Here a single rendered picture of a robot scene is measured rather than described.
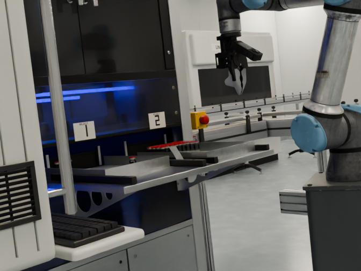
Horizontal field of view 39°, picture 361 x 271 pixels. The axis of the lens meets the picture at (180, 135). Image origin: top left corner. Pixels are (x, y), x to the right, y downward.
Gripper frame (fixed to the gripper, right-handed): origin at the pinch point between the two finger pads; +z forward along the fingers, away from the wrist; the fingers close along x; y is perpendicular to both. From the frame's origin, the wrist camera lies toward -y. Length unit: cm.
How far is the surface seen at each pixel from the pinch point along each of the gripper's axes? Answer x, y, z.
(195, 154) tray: 19.9, 5.9, 18.8
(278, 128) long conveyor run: -82, 43, 21
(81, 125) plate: 42, 36, 6
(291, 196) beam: -84, 40, 57
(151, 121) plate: 10.4, 36.2, 7.7
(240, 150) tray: 2.3, 1.2, 20.2
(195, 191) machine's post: -10, 37, 39
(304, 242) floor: -164, 86, 110
